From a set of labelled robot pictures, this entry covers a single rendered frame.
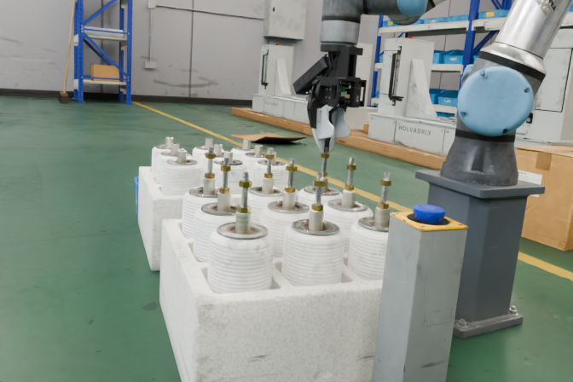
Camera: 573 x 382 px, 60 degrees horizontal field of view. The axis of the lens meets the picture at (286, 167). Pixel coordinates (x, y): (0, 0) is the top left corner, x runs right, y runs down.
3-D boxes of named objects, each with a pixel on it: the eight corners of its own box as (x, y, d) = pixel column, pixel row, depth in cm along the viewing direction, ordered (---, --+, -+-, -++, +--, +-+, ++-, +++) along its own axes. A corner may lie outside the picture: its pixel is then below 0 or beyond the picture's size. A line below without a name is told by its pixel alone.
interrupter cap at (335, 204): (329, 211, 89) (330, 208, 89) (324, 201, 96) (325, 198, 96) (371, 214, 89) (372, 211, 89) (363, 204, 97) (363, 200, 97)
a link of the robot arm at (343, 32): (313, 21, 97) (344, 26, 102) (311, 45, 98) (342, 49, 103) (338, 19, 91) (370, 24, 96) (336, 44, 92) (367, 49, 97)
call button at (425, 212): (431, 217, 66) (432, 203, 66) (450, 227, 63) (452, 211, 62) (405, 218, 65) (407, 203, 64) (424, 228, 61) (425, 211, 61)
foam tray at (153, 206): (257, 218, 169) (261, 166, 165) (301, 261, 133) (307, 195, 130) (137, 223, 154) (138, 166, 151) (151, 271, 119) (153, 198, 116)
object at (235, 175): (237, 223, 138) (240, 159, 135) (246, 234, 129) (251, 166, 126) (203, 225, 134) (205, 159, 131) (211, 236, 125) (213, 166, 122)
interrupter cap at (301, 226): (289, 222, 81) (289, 217, 81) (334, 223, 82) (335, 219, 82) (293, 236, 74) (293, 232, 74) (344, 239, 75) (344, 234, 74)
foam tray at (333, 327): (327, 286, 118) (334, 212, 115) (429, 383, 82) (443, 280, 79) (159, 302, 104) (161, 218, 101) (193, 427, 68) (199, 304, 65)
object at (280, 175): (277, 222, 142) (281, 159, 139) (289, 233, 133) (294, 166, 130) (245, 223, 139) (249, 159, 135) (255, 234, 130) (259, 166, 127)
